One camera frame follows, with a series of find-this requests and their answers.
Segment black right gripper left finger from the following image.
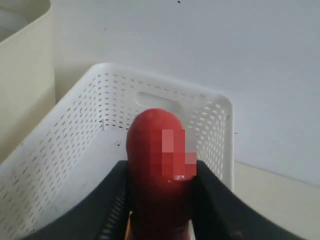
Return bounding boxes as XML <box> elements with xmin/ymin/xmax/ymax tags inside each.
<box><xmin>27</xmin><ymin>160</ymin><xmax>130</xmax><ymax>240</ymax></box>

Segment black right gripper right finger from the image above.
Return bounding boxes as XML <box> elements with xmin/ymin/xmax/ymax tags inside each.
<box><xmin>191</xmin><ymin>160</ymin><xmax>283</xmax><ymax>240</ymax></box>

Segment red sausage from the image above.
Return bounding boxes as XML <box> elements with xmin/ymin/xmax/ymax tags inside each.
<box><xmin>126</xmin><ymin>108</ymin><xmax>197</xmax><ymax>240</ymax></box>

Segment white perforated plastic basket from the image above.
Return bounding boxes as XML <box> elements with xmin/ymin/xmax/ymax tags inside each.
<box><xmin>0</xmin><ymin>63</ymin><xmax>234</xmax><ymax>240</ymax></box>

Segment cream plastic bin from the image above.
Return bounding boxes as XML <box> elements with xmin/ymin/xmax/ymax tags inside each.
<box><xmin>0</xmin><ymin>0</ymin><xmax>56</xmax><ymax>161</ymax></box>

